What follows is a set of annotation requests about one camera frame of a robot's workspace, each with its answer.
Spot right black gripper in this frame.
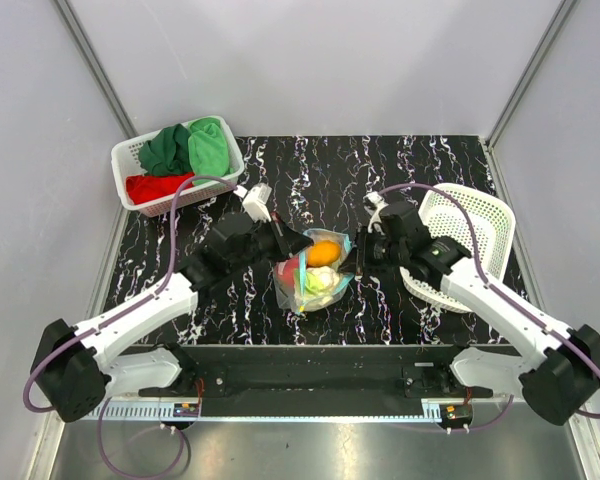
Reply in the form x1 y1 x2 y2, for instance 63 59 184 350
337 225 408 277

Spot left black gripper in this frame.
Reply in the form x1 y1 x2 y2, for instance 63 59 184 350
229 211 314 274

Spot fake orange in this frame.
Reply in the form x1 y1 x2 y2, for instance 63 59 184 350
306 240 341 268

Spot fake white cauliflower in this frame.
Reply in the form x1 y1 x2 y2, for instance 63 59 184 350
303 266 342 301

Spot clear zip top bag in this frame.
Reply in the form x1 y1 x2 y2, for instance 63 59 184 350
273 229 353 314

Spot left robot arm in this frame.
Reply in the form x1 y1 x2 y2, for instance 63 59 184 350
31 213 313 423

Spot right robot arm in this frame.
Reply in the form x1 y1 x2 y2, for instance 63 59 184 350
339 192 600 426

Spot fake red apple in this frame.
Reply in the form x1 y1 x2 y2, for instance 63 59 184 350
274 257 299 288

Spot black marble pattern mat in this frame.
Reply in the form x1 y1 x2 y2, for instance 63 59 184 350
105 135 502 345

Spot light green cloth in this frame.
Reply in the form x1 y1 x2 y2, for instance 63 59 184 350
187 117 229 177

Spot white oval basket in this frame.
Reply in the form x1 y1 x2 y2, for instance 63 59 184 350
398 182 517 315

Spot dark green cloth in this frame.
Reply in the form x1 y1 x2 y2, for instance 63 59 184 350
138 124 192 176

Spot red cloth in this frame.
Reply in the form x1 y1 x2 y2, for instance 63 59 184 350
125 172 194 205

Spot white rectangular basket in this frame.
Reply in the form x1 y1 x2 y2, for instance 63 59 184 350
111 116 244 217

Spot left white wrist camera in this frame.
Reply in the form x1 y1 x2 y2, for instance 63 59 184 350
233 183 272 222

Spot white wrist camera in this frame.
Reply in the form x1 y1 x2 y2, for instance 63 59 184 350
363 191 387 233
233 183 272 222

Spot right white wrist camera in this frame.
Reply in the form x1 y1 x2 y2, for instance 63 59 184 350
363 191 387 233

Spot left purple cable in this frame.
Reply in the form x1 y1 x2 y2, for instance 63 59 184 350
22 175 241 476

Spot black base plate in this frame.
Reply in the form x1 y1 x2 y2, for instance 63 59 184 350
137 342 556 419

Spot left aluminium frame post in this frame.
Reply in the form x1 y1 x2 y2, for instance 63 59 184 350
50 0 138 138

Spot aluminium frame post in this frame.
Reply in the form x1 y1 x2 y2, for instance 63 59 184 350
50 0 138 138
484 0 579 148

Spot right aluminium frame post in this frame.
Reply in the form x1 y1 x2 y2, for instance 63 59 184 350
484 0 579 148

